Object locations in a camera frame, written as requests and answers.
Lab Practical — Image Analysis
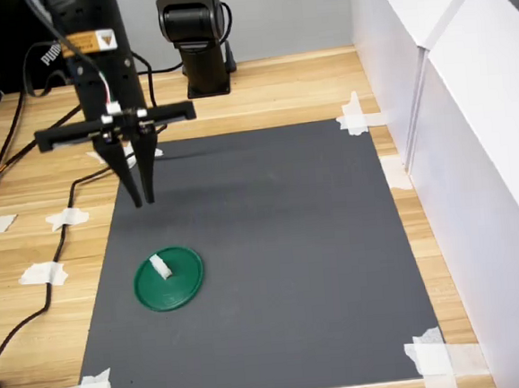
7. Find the black base power cable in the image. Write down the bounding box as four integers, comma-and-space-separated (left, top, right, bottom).
142, 40, 238, 81

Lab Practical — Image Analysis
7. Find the long black camera cable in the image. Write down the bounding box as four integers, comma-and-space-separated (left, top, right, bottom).
0, 0, 186, 375

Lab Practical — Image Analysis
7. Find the dark grey mat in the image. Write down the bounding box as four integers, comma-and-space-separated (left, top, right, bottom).
59, 111, 451, 388

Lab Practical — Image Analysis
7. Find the white tape over cable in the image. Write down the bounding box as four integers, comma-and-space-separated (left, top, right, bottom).
17, 260, 70, 289
44, 205, 91, 233

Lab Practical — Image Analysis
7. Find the black bag white lettering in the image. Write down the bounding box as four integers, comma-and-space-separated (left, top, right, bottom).
0, 0, 80, 102

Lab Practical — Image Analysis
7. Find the small white plastic terminal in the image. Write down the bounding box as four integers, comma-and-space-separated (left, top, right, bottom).
148, 252, 176, 280

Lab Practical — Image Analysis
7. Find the black table cable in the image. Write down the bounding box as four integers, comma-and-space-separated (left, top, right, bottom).
0, 89, 32, 179
0, 104, 88, 177

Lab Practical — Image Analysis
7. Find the white partition panel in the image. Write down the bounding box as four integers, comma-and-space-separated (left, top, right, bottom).
392, 0, 519, 388
348, 0, 497, 182

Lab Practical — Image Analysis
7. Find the round green lid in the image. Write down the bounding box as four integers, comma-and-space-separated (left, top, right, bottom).
130, 244, 209, 315

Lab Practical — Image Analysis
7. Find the thin white red wire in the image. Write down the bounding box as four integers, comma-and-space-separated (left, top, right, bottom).
96, 68, 117, 107

